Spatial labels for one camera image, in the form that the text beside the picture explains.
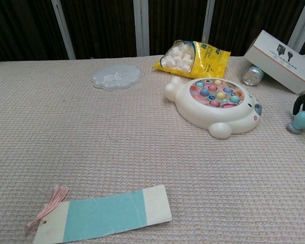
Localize teal grey toy hammer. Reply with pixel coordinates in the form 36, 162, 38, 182
287, 109, 305, 133

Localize white whack-a-mole toy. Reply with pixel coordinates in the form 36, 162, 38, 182
164, 76, 263, 139

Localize small clear bottle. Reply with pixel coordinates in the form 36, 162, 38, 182
242, 65, 265, 86

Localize yellow marshmallow snack bag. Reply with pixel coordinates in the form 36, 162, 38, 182
152, 40, 231, 79

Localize translucent flower-shaped lid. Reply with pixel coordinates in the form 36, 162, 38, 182
90, 63, 144, 90

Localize beige woven tablecloth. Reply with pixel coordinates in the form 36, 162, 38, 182
0, 53, 305, 244

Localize teal cream tasselled bookmark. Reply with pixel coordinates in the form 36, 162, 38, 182
24, 185, 173, 244

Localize white cable product box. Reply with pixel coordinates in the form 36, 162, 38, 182
243, 29, 305, 95

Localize aluminium frame post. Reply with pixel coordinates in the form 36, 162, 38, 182
44, 0, 76, 60
133, 0, 150, 56
287, 0, 305, 54
202, 0, 219, 48

